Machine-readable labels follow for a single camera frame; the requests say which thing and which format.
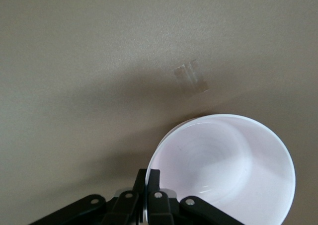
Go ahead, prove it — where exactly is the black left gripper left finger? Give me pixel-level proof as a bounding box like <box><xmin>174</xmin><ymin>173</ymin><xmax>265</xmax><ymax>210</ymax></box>
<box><xmin>29</xmin><ymin>169</ymin><xmax>147</xmax><ymax>225</ymax></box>

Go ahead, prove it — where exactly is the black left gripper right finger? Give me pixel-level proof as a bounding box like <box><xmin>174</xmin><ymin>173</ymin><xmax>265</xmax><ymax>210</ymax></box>
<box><xmin>148</xmin><ymin>169</ymin><xmax>239</xmax><ymax>225</ymax></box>

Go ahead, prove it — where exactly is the pink plastic bowl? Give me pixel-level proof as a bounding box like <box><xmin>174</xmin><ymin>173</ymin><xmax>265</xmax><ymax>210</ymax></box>
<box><xmin>145</xmin><ymin>113</ymin><xmax>296</xmax><ymax>225</ymax></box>

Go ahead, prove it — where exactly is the clear tape piece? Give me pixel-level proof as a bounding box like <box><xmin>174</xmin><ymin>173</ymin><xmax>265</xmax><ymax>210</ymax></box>
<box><xmin>173</xmin><ymin>59</ymin><xmax>209</xmax><ymax>96</ymax></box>

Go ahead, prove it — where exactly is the brown table cover sheet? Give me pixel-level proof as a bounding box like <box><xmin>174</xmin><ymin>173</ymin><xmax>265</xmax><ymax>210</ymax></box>
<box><xmin>0</xmin><ymin>0</ymin><xmax>318</xmax><ymax>225</ymax></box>

